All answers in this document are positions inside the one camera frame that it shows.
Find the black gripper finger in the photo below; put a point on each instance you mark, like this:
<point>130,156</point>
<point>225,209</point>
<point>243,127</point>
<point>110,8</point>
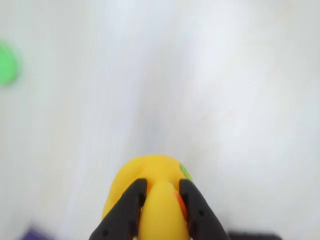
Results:
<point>202,217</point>
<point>122,215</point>

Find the yellow rubber duck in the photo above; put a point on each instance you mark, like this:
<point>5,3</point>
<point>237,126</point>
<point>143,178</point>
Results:
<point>155,217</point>

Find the blue plastic box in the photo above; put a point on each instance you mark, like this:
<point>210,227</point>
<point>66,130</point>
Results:
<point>37,235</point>

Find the green rubber duck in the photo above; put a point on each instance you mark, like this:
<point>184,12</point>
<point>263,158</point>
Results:
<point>7,62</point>

